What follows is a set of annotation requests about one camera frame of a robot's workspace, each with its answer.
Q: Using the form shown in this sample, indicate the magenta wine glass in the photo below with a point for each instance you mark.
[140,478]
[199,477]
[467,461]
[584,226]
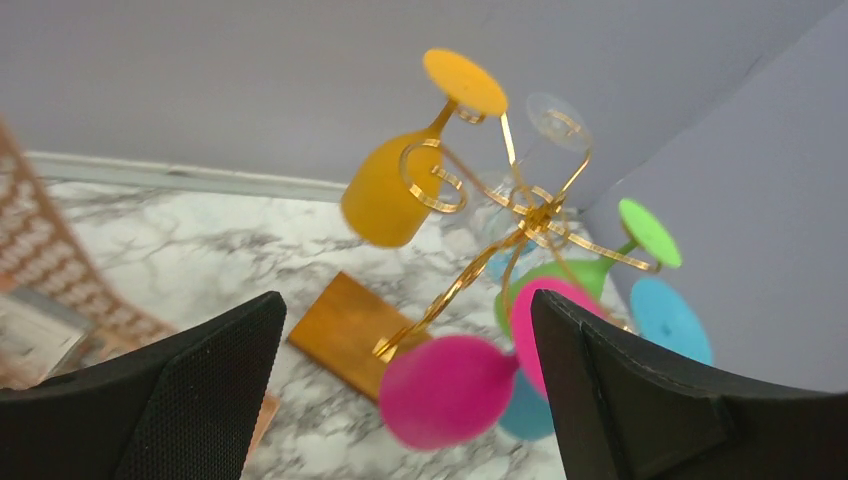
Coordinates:
[452,389]

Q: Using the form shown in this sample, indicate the blue wine glass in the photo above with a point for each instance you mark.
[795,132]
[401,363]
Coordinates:
[661,315]

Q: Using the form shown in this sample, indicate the small card box in organizer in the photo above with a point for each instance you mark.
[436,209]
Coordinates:
[38,336]

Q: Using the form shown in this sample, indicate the pink plastic desk organizer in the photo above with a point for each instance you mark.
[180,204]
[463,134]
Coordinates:
[39,251]

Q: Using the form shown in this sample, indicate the green wine glass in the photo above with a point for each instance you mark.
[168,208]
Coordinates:
[645,231]

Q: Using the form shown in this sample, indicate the yellow wine glass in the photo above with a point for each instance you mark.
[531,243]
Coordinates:
[403,180]

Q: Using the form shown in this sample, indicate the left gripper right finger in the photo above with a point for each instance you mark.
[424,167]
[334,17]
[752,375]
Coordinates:
[626,408]

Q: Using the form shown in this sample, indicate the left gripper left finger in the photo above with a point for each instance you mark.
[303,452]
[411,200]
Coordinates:
[184,407]

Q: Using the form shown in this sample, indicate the clear wine glass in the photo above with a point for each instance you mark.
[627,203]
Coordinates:
[492,223]

